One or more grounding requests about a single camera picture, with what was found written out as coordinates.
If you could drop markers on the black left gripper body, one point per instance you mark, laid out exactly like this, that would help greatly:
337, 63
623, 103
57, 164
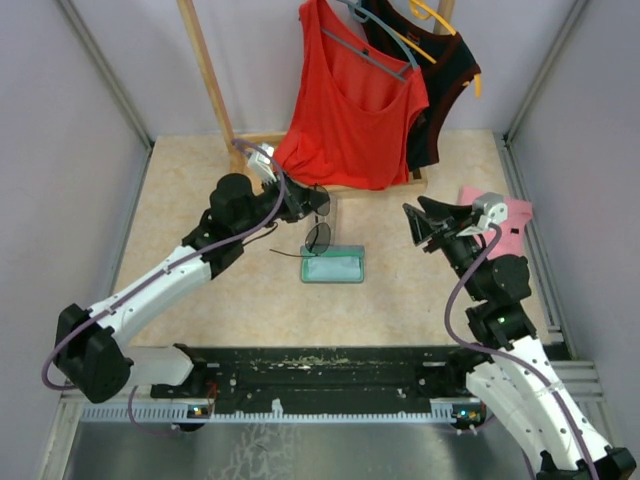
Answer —
289, 207

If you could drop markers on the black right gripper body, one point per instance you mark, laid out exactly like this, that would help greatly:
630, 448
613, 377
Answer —
458, 248

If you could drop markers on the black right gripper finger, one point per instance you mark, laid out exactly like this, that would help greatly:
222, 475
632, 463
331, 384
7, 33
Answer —
424, 222
438, 213

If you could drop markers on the grey glasses case green lining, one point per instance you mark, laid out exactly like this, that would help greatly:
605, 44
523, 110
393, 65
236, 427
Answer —
334, 215

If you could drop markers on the thin metal frame sunglasses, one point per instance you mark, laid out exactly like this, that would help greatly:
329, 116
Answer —
314, 202

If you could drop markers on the light blue cleaning cloth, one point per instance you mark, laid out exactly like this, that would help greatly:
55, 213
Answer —
341, 269

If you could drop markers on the blue-grey glasses case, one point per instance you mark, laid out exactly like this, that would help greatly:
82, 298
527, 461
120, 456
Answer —
335, 251

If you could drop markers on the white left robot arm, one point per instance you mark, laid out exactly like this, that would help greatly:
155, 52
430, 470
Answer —
92, 346

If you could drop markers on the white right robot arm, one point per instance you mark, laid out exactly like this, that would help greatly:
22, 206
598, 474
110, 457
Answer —
500, 356

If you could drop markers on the folded pink t-shirt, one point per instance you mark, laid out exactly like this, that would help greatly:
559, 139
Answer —
520, 213

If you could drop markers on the wooden clothes rack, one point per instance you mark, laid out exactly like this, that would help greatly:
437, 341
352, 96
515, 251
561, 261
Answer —
237, 162

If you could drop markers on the red tank top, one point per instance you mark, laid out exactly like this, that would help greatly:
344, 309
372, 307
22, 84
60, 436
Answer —
354, 108

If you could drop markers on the black maroon-trimmed tank top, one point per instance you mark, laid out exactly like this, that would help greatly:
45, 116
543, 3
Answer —
446, 63

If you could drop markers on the grey clothes hanger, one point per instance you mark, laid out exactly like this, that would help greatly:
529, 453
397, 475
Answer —
382, 47

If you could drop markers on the yellow clothes hanger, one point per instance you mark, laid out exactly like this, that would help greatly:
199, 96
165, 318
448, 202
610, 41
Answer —
440, 35

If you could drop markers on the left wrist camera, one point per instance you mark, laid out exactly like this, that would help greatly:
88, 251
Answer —
260, 164

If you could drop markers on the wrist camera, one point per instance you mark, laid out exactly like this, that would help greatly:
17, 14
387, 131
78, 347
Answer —
489, 208
260, 164

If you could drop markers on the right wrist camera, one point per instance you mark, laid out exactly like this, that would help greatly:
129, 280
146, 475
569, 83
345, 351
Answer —
489, 208

